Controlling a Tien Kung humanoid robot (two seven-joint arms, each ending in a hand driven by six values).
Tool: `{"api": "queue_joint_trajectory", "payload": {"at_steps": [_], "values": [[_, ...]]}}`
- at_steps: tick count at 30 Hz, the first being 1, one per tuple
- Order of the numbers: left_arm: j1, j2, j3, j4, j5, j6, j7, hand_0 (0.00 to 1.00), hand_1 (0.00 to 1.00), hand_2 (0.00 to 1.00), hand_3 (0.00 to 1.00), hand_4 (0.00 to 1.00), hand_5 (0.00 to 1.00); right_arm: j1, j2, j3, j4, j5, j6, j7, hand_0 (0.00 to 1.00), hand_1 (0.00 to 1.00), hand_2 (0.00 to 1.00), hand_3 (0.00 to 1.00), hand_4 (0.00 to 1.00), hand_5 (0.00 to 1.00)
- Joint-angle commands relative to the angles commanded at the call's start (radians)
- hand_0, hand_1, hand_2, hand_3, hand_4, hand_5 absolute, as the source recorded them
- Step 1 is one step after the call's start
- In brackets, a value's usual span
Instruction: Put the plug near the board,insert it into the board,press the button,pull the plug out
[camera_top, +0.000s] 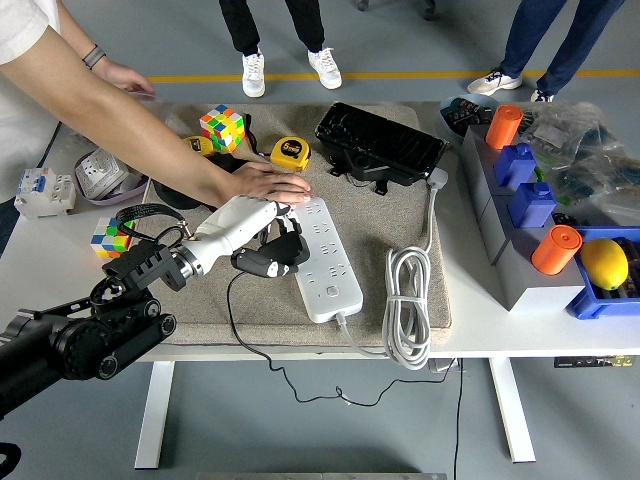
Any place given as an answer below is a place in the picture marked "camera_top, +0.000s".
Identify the person's left hand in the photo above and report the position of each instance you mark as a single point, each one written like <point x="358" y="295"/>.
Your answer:
<point x="125" y="80"/>

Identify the grey-brown mat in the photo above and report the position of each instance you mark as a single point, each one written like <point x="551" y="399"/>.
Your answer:
<point x="280" y="320"/>

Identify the white table leg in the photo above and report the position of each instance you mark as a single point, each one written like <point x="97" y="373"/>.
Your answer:
<point x="512" y="415"/>
<point x="152" y="415"/>

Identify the person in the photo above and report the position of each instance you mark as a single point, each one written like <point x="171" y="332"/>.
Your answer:
<point x="525" y="30"/>
<point x="20" y="125"/>
<point x="240" y="25"/>

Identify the small colourful puzzle cube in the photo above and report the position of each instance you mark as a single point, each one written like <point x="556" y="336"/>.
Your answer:
<point x="107" y="240"/>

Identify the yellow tape measure round label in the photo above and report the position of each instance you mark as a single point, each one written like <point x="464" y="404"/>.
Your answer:
<point x="290" y="150"/>

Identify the large colourful puzzle cube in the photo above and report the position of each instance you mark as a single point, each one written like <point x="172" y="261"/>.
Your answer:
<point x="222" y="127"/>

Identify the yellow tape measure square label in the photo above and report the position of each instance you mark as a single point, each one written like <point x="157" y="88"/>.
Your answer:
<point x="200" y="145"/>

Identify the green plastic piece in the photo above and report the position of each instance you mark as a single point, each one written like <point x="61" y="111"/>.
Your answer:
<point x="563" y="200"/>
<point x="538" y="173"/>

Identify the blue plastic bin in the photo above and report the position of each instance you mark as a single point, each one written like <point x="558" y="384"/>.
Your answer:
<point x="582" y="305"/>

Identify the person's right hand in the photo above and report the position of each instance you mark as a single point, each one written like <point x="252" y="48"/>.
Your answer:
<point x="270" y="185"/>

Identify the yellow lemon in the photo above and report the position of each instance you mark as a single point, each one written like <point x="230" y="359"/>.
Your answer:
<point x="602" y="262"/>

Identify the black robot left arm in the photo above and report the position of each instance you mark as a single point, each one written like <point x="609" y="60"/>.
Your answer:
<point x="75" y="345"/>

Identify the blue bowl of parts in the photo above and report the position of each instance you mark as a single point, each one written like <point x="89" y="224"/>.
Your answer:
<point x="462" y="115"/>

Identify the person's left forearm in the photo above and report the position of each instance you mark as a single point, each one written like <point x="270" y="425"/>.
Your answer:
<point x="75" y="30"/>

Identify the blue plastic block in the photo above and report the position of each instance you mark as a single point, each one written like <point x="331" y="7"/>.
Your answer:
<point x="532" y="205"/>
<point x="515" y="167"/>

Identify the grey wristband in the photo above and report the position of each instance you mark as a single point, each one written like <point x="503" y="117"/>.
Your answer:
<point x="94" y="56"/>

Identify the orange cylinder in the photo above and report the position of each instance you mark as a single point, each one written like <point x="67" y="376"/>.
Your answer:
<point x="502" y="127"/>
<point x="555" y="250"/>

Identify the person's right forearm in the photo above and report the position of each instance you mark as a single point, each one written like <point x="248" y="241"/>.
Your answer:
<point x="175" y="160"/>

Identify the lavender bowl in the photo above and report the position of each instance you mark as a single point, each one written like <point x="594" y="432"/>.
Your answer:
<point x="115" y="200"/>

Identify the black plastic-wrapped device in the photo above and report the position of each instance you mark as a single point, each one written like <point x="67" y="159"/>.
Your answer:
<point x="375" y="140"/>

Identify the white power strip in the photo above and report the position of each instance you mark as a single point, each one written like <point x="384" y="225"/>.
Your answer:
<point x="335" y="295"/>

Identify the black table control panel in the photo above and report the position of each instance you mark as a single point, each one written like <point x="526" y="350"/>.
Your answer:
<point x="590" y="361"/>

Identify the grey box stand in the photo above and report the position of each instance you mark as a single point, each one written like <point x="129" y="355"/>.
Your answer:
<point x="530" y="292"/>

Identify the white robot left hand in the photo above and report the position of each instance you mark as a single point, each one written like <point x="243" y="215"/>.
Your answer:
<point x="235" y="225"/>

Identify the black cloth pouch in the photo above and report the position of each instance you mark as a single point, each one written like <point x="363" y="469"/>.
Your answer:
<point x="175" y="197"/>

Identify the white circuit breaker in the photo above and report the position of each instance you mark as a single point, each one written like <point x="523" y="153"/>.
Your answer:
<point x="40" y="195"/>

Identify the dark chair base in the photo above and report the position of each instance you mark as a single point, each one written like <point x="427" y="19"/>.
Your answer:
<point x="362" y="4"/>
<point x="430" y="7"/>

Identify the pile of clear parts bags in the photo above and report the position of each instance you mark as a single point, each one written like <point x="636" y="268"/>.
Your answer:
<point x="590" y="150"/>

